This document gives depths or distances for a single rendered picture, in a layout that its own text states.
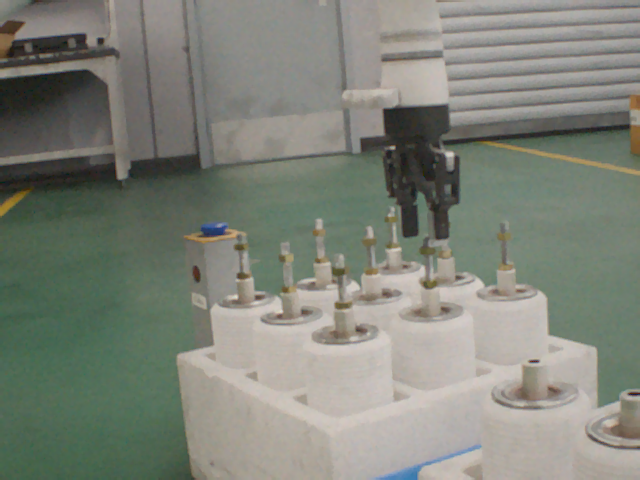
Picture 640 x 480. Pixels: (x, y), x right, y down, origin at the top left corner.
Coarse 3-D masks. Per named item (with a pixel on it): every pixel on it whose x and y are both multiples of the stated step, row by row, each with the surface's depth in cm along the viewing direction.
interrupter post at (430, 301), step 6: (438, 288) 112; (420, 294) 112; (426, 294) 112; (432, 294) 111; (438, 294) 112; (420, 300) 113; (426, 300) 112; (432, 300) 112; (438, 300) 112; (426, 306) 112; (432, 306) 112; (438, 306) 112; (426, 312) 112; (432, 312) 112; (438, 312) 112
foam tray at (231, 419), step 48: (192, 384) 128; (240, 384) 116; (480, 384) 108; (576, 384) 116; (192, 432) 131; (240, 432) 117; (288, 432) 106; (336, 432) 98; (384, 432) 102; (432, 432) 105
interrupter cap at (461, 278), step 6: (456, 276) 130; (462, 276) 129; (468, 276) 129; (474, 276) 128; (420, 282) 128; (438, 282) 127; (444, 282) 126; (450, 282) 126; (456, 282) 126; (462, 282) 125; (468, 282) 126
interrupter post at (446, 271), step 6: (438, 258) 128; (450, 258) 128; (438, 264) 128; (444, 264) 127; (450, 264) 127; (438, 270) 128; (444, 270) 128; (450, 270) 128; (438, 276) 128; (444, 276) 128; (450, 276) 128
